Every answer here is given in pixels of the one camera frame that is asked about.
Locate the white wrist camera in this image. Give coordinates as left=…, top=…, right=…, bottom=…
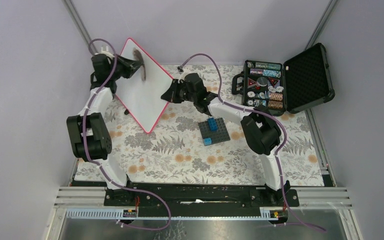
left=96, top=45, right=115, bottom=59
left=177, top=65, right=192, bottom=83

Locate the blue brick stack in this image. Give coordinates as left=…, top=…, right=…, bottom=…
left=207, top=117, right=218, bottom=132

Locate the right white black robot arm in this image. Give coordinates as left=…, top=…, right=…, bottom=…
left=161, top=73, right=289, bottom=207

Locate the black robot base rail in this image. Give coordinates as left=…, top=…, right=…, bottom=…
left=104, top=182, right=300, bottom=218

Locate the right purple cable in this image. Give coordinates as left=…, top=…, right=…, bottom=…
left=177, top=53, right=327, bottom=234

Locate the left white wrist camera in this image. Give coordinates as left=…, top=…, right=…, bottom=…
left=96, top=45, right=115, bottom=59

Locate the floral table mat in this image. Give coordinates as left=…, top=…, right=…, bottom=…
left=76, top=63, right=325, bottom=186

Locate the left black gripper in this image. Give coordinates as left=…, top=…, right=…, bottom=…
left=109, top=53, right=143, bottom=81

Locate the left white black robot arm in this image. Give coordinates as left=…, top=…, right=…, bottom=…
left=66, top=50, right=145, bottom=206

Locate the red framed whiteboard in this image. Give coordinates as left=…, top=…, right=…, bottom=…
left=115, top=38, right=173, bottom=134

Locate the purple cable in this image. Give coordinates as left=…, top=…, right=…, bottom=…
left=177, top=53, right=327, bottom=234
left=80, top=38, right=173, bottom=232

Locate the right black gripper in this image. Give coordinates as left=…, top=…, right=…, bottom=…
left=160, top=79, right=196, bottom=105

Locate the small light blue brick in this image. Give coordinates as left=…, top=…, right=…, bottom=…
left=203, top=137, right=213, bottom=146

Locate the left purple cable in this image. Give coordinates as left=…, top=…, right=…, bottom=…
left=80, top=38, right=173, bottom=232

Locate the black poker chip case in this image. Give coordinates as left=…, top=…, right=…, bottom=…
left=231, top=43, right=336, bottom=116

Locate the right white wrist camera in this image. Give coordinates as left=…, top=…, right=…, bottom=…
left=177, top=65, right=192, bottom=83

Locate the dark grey brick baseplate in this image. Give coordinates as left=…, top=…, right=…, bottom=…
left=198, top=118, right=231, bottom=145

